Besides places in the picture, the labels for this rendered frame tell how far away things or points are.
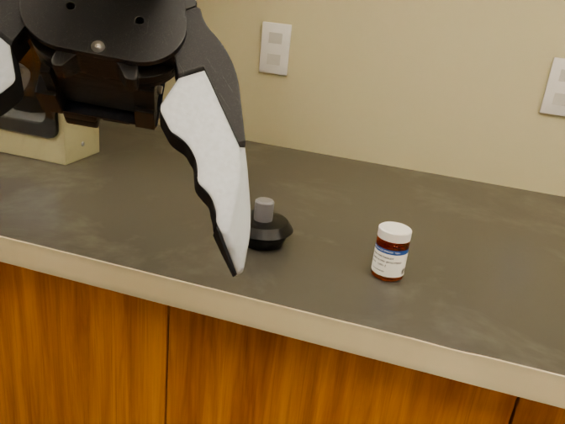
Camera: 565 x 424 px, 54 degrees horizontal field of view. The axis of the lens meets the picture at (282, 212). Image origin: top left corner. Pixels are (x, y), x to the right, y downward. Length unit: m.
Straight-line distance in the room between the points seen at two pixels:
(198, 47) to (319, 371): 0.55
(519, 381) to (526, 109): 0.75
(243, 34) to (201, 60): 1.12
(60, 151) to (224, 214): 0.91
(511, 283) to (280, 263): 0.33
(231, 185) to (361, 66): 1.09
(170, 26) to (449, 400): 0.59
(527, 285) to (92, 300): 0.61
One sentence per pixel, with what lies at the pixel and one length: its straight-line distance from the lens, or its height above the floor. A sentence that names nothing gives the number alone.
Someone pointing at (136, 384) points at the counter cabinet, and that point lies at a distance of 0.89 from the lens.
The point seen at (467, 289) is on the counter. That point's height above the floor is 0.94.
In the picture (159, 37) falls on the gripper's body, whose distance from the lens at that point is 0.27.
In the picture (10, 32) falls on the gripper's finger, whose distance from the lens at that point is 0.28.
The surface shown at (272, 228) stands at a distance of 0.79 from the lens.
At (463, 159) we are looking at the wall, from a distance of 1.34.
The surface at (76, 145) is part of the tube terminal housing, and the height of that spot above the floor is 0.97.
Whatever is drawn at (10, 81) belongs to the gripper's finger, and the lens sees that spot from 0.27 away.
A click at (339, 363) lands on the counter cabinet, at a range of 0.74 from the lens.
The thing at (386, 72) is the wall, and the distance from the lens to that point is 1.31.
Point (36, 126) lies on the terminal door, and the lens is 1.14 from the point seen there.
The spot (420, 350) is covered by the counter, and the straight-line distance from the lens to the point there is 0.67.
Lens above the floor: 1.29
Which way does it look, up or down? 22 degrees down
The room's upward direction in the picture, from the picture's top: 6 degrees clockwise
